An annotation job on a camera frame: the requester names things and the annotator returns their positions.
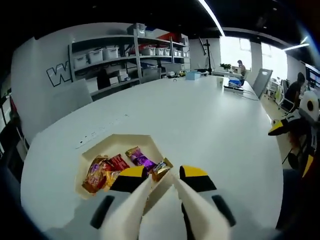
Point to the light blue box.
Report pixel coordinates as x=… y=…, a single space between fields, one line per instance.
x=192 y=76

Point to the person's right hand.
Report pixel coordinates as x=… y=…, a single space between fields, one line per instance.
x=295 y=140

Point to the translucent grey chair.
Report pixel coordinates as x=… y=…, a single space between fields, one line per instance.
x=72 y=95
x=262 y=85
x=151 y=75

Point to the grey metal shelf rack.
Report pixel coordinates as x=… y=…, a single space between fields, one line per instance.
x=105 y=40
x=162 y=42

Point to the person's dark trousers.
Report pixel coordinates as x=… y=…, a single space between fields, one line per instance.
x=297 y=195

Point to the purple food packet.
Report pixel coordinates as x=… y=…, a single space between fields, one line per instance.
x=140 y=158

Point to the stack of white boxes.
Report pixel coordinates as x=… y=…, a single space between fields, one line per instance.
x=113 y=80

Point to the cream food tongs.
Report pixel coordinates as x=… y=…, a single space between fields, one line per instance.
x=125 y=215

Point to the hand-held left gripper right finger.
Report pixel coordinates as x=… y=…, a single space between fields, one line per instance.
x=240 y=220

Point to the small gold food packet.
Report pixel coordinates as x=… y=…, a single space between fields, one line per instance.
x=161 y=170

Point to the cream hexagonal container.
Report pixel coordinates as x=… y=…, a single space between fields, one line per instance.
x=125 y=143

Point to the green potted plant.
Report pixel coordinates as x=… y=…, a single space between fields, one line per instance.
x=225 y=66

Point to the black stand pole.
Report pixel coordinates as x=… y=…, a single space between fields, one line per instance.
x=210 y=62

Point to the ceiling light strip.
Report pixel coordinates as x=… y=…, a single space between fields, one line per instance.
x=296 y=46
x=218 y=23

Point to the white storage bin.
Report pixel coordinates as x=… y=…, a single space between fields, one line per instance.
x=96 y=56
x=111 y=53
x=80 y=62

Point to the blue tissue pack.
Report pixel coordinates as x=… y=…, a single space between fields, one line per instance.
x=235 y=83

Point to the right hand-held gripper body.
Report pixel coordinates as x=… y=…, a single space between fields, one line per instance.
x=310 y=105

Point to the grey storage bin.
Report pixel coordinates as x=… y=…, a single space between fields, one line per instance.
x=136 y=28

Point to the red food packet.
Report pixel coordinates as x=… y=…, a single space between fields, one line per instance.
x=118 y=162

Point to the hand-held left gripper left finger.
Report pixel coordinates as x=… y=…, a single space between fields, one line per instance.
x=82 y=220

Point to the hanging pink grey bag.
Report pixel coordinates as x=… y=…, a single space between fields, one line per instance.
x=13 y=107

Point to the white flat device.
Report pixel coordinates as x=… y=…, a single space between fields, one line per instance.
x=232 y=90

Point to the black backpack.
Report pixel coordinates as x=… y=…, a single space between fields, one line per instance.
x=103 y=79

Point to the row of small white bins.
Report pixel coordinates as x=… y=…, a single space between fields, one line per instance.
x=160 y=51

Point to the white paper cup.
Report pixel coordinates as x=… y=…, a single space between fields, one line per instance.
x=220 y=82

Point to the orange food packet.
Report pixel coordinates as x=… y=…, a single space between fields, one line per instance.
x=96 y=175

